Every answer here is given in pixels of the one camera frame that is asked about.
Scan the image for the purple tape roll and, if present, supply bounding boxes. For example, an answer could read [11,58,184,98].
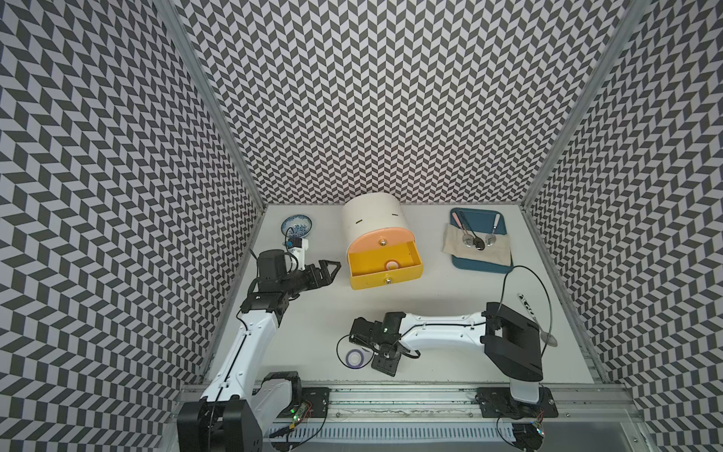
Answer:
[344,348,366,369]

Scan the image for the yellow drawer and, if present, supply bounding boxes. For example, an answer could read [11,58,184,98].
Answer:
[348,242,424,290]

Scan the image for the orange top drawer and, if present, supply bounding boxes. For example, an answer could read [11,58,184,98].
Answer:
[348,227,415,254]

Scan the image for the white round drawer cabinet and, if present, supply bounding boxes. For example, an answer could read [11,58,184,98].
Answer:
[342,192,412,246]

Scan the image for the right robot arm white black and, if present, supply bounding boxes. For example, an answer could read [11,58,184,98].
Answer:
[348,302,543,405]

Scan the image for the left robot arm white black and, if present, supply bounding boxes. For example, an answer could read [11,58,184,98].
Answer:
[176,249,341,451]

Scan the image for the blue white ceramic bowl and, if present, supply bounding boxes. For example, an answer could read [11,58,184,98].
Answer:
[281,214,314,238]

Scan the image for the black spoon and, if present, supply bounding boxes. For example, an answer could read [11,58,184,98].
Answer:
[459,212,486,252]

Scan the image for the beige cloth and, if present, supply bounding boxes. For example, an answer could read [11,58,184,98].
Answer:
[442,224,513,267]

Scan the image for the teal tray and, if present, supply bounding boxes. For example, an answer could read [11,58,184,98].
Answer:
[448,207,514,274]

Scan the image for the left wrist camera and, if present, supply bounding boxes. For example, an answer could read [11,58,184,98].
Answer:
[284,237,309,271]

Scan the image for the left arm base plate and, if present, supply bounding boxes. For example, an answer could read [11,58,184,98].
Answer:
[250,380,331,424]

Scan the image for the aluminium front rail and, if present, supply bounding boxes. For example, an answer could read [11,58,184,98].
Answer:
[168,380,645,425]

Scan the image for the pink handled spoon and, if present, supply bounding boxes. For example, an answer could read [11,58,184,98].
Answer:
[452,212,474,248]

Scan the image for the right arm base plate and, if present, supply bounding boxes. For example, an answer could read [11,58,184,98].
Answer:
[474,386,559,420]

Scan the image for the grey handled spoon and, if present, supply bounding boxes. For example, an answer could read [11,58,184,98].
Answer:
[486,213,501,247]

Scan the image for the patterned handle spoon on table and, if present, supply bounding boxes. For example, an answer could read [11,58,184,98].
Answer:
[517,293,558,348]

